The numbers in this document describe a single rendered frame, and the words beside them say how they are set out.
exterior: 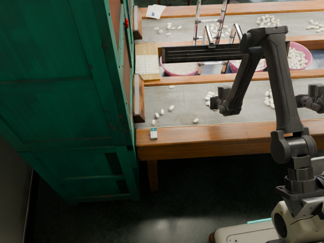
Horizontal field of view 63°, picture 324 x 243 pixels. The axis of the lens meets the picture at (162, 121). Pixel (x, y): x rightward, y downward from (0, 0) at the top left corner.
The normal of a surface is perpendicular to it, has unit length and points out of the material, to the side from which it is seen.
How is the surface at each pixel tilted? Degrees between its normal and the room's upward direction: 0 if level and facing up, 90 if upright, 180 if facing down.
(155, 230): 0
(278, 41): 29
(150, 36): 0
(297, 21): 0
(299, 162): 37
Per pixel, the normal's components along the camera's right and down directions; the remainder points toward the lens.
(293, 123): 0.14, -0.11
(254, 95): 0.00, -0.57
